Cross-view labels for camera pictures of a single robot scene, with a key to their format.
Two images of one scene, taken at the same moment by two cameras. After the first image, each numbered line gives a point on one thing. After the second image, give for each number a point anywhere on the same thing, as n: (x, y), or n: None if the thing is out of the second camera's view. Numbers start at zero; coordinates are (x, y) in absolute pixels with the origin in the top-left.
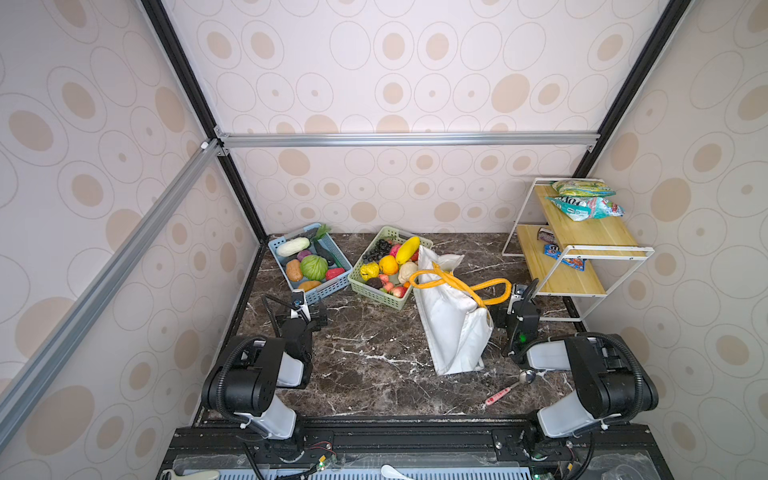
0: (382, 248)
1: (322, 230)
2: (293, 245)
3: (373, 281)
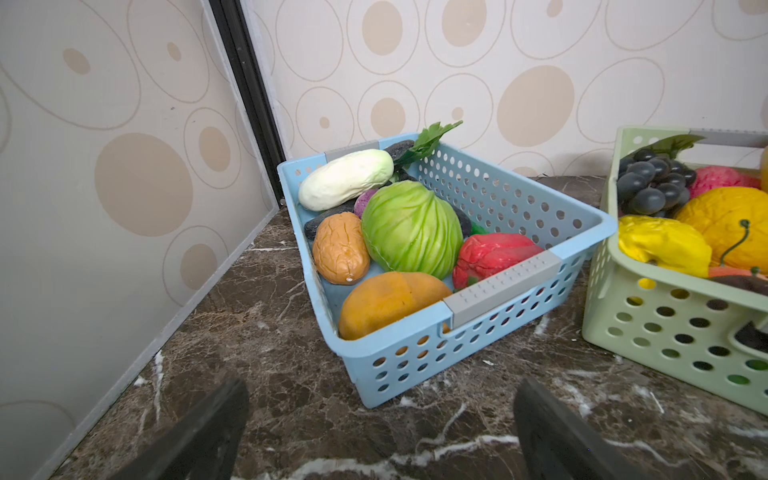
0: (654, 181)
1: (426, 141)
2: (336, 180)
3: (752, 283)
